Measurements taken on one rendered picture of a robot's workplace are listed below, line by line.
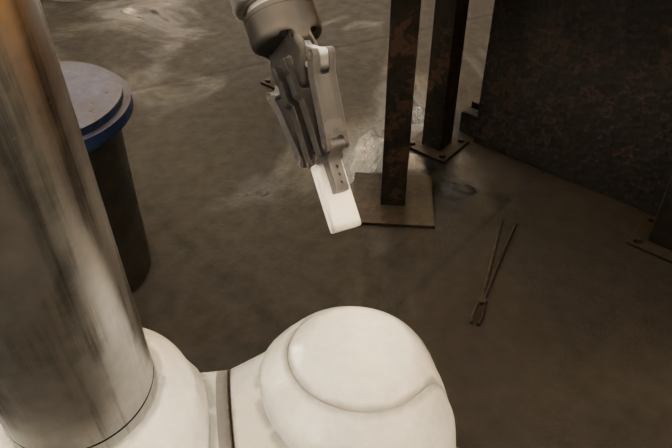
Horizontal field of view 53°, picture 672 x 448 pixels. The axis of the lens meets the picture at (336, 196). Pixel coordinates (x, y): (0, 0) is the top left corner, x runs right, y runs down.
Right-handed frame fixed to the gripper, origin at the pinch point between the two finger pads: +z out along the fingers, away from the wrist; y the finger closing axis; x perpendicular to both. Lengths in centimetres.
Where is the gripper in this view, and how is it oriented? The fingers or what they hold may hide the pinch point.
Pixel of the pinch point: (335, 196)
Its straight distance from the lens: 68.0
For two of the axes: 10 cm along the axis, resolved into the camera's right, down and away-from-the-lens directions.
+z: 3.0, 9.5, -1.0
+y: -4.2, 2.3, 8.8
